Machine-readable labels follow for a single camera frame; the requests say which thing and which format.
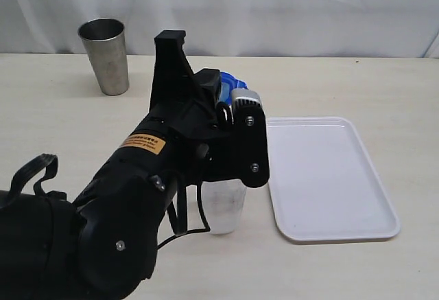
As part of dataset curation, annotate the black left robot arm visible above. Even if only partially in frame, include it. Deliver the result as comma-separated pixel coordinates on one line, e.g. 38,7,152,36
1,30,270,299

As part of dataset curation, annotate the white rectangular tray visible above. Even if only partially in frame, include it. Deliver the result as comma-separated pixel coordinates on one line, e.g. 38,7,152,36
267,117,401,244

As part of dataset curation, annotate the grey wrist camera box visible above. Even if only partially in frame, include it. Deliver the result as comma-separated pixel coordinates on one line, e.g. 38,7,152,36
230,88,263,119

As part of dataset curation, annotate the stainless steel cup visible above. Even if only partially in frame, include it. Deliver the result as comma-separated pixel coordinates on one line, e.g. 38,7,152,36
78,18,130,96

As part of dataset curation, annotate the blue plastic lid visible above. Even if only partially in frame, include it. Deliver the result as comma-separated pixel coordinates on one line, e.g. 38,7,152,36
219,71,248,105

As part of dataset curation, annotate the clear plastic container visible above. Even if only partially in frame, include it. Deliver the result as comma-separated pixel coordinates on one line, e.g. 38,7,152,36
201,179,247,235

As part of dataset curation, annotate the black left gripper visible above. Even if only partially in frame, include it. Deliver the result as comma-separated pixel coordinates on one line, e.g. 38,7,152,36
130,30,270,188

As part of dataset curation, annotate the white backdrop curtain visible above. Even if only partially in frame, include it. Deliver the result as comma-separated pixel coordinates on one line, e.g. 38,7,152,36
1,0,438,58

